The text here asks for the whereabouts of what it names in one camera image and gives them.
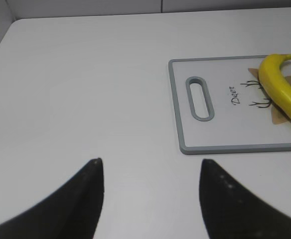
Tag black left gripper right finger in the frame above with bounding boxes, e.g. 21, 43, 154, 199
199, 159, 291, 239

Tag grey-rimmed deer cutting board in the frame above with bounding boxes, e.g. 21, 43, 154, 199
168, 55, 291, 154

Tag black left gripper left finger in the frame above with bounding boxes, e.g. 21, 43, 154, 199
0, 158, 104, 239

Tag yellow plastic banana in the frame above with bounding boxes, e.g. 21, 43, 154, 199
258, 54, 291, 119

